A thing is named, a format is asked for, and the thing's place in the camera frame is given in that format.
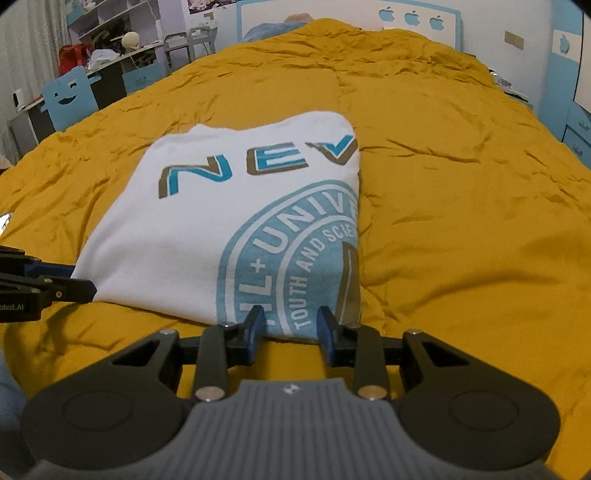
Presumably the blue pillow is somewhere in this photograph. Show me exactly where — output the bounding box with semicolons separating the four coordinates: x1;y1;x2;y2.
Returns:
242;14;319;43

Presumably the mustard yellow blanket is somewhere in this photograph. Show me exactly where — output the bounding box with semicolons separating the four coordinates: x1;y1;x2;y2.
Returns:
0;17;591;477

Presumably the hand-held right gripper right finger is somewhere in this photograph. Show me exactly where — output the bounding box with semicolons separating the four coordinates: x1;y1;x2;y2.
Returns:
316;305;472;401

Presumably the red bag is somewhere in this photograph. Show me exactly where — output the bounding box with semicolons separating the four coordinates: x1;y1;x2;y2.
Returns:
59;44;90;75

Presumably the white wall shelf unit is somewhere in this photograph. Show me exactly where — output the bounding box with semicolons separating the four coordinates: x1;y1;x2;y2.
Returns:
67;0;162;45

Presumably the white printed t-shirt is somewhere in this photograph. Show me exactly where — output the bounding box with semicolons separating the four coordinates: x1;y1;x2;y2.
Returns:
71;110;362;342

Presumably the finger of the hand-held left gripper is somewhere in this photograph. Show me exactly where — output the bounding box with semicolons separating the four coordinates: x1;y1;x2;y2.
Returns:
0;272;99;305
0;246;77;279

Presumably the floral wall poster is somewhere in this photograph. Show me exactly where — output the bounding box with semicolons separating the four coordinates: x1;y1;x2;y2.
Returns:
188;0;236;14

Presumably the white desk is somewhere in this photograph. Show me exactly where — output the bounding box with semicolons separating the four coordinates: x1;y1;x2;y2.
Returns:
9;39;169;145

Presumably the grey metal rack cart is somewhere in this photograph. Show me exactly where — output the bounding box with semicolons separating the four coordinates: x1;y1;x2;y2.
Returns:
164;25;218;70

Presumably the cluttered nightstand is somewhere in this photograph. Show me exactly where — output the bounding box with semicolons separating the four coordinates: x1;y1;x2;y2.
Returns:
487;69;534;110

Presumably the white plastic bag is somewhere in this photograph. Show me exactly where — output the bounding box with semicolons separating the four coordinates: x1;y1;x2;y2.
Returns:
89;48;122;70

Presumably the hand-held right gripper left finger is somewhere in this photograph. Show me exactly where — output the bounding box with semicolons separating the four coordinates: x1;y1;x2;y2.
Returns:
108;305;267;402

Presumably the blue and white drawer unit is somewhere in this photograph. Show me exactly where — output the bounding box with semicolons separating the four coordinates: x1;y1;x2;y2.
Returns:
122;62;167;93

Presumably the person's blue clothing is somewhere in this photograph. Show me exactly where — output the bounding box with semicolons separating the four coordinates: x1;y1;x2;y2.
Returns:
0;348;28;472

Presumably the blue and white wardrobe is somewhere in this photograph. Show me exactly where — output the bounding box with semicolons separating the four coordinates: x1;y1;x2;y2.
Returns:
540;0;591;169

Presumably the blue chair with face cutout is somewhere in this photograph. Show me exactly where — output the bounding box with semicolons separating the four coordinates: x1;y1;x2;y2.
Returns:
42;66;101;132

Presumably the white headboard with blue frame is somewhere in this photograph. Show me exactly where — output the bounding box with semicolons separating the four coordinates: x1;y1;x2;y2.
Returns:
236;0;462;51

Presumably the light curtain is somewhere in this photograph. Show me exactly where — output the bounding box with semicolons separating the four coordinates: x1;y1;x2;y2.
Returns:
0;0;70;155

